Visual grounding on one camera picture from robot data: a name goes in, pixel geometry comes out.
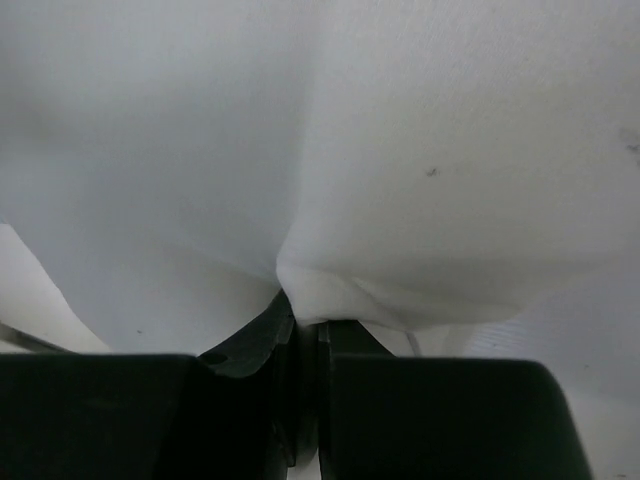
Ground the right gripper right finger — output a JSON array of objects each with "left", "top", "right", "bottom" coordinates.
[{"left": 318, "top": 321, "right": 592, "bottom": 479}]

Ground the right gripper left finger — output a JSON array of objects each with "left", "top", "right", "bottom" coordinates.
[{"left": 1, "top": 294, "right": 295, "bottom": 479}]

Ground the white pillow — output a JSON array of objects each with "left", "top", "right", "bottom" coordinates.
[{"left": 0, "top": 0, "right": 640, "bottom": 359}]

